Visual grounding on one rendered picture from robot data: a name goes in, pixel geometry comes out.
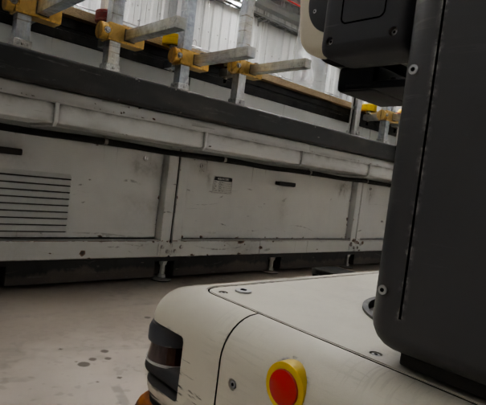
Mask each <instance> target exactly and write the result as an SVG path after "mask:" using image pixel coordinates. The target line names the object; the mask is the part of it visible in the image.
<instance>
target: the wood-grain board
mask: <svg viewBox="0 0 486 405"><path fill-rule="evenodd" d="M62 16H63V17H66V18H70V19H74V20H76V21H79V22H82V23H86V24H88V25H91V26H94V27H96V25H97V23H96V22H95V14H92V13H89V12H87V11H84V10H80V9H77V8H75V7H72V6H71V7H69V8H67V9H65V10H63V13H62ZM145 43H147V44H150V45H153V46H155V47H160V48H162V49H166V50H168V51H169V47H165V46H163V45H162V37H157V38H154V39H147V40H145ZM192 51H193V52H196V53H198V54H200V53H201V52H202V53H205V52H204V51H200V50H197V49H194V48H192ZM262 81H264V82H267V83H269V84H274V85H276V86H279V87H282V88H286V89H289V90H292V91H294V92H298V93H301V94H304V95H306V96H311V97H313V98H316V99H319V100H323V101H326V102H329V103H331V104H335V105H338V106H341V107H343V108H347V109H351V104H352V103H351V102H348V101H346V100H342V99H340V98H337V97H335V96H330V95H328V94H325V93H323V92H318V91H316V90H314V89H311V88H307V87H305V86H302V85H299V84H295V83H293V82H290V81H288V80H284V79H281V78H279V77H276V76H272V75H269V74H262Z"/></svg>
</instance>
